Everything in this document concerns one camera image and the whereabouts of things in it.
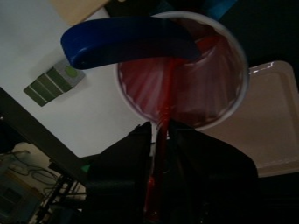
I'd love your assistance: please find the pink plastic tray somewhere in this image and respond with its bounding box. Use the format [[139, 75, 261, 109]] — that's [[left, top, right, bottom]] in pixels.
[[196, 59, 299, 179]]

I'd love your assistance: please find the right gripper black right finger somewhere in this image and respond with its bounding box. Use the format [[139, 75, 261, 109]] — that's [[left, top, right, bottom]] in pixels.
[[163, 118, 261, 224]]

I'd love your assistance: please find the black table frame rail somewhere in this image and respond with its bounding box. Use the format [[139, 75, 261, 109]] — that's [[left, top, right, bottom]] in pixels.
[[0, 87, 89, 186]]

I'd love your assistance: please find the black floor cable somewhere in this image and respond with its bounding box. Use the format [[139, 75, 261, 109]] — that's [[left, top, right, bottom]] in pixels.
[[9, 161, 61, 189]]

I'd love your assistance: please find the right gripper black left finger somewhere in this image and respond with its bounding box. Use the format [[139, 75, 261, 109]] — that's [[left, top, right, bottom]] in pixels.
[[81, 122, 156, 224]]

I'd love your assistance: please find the red plastic cup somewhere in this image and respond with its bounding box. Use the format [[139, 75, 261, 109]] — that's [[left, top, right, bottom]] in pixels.
[[113, 10, 251, 131]]

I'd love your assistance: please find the green white toy sushi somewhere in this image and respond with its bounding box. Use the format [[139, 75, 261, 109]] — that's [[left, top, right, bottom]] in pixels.
[[23, 59, 87, 108]]

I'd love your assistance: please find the blue plastic toy utensil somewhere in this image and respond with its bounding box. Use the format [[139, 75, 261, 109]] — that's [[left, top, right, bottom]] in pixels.
[[60, 16, 203, 71]]

